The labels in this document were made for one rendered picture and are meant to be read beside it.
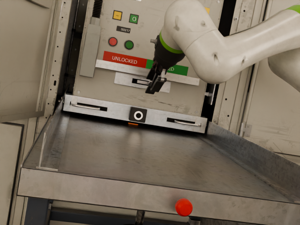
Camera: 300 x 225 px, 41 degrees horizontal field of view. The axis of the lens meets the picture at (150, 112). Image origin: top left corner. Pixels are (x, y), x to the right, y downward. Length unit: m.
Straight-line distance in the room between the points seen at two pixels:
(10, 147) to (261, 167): 0.83
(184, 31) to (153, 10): 0.53
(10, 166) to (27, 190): 0.69
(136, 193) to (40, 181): 0.18
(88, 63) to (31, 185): 0.66
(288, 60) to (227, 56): 0.42
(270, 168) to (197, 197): 0.30
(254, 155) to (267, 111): 0.44
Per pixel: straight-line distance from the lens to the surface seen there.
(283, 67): 1.35
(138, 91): 1.48
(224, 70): 0.95
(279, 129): 1.60
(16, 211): 1.53
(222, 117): 1.52
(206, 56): 0.94
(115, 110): 1.46
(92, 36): 1.35
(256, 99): 1.54
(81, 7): 2.04
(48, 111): 1.43
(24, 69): 1.32
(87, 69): 1.35
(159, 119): 1.49
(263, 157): 1.10
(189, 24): 0.97
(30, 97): 1.38
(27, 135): 1.45
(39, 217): 0.82
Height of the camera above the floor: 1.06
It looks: 6 degrees down
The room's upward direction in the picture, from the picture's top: 11 degrees clockwise
